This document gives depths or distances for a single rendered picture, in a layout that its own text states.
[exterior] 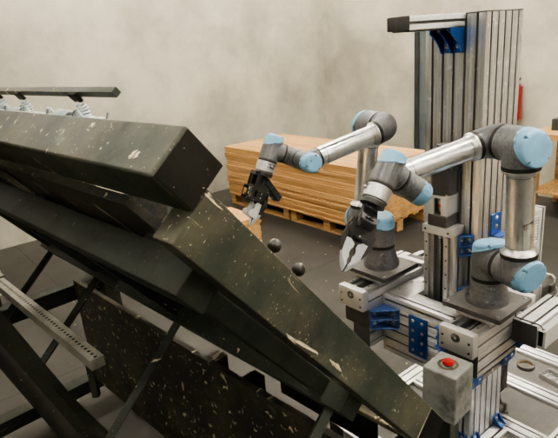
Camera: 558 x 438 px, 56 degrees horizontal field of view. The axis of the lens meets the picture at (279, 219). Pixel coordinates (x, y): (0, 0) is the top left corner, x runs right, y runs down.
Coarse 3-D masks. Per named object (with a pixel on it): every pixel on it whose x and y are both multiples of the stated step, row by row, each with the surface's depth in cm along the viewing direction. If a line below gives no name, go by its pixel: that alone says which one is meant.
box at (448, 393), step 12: (432, 360) 177; (456, 360) 176; (432, 372) 172; (444, 372) 170; (456, 372) 170; (468, 372) 172; (432, 384) 174; (444, 384) 170; (456, 384) 167; (468, 384) 174; (432, 396) 175; (444, 396) 171; (456, 396) 169; (468, 396) 176; (444, 408) 173; (456, 408) 171; (468, 408) 178; (444, 420) 174; (456, 420) 172
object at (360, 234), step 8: (360, 200) 146; (368, 200) 143; (376, 200) 142; (376, 208) 144; (384, 208) 144; (352, 216) 145; (352, 224) 141; (352, 232) 141; (360, 232) 141; (368, 232) 142; (360, 240) 146; (368, 240) 141
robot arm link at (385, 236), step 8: (384, 216) 220; (392, 216) 221; (384, 224) 217; (392, 224) 219; (376, 232) 219; (384, 232) 218; (392, 232) 220; (376, 240) 220; (384, 240) 219; (392, 240) 221
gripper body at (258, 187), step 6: (252, 174) 204; (258, 174) 203; (264, 174) 204; (252, 180) 204; (258, 180) 204; (264, 180) 206; (246, 186) 207; (252, 186) 204; (258, 186) 205; (264, 186) 207; (246, 192) 208; (252, 192) 202; (258, 192) 204; (264, 192) 205; (246, 198) 207; (252, 198) 202; (258, 198) 204; (264, 198) 205
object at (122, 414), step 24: (24, 288) 269; (0, 312) 163; (72, 312) 233; (0, 336) 164; (168, 336) 190; (24, 360) 169; (48, 384) 176; (96, 384) 188; (144, 384) 185; (72, 408) 183; (312, 432) 139
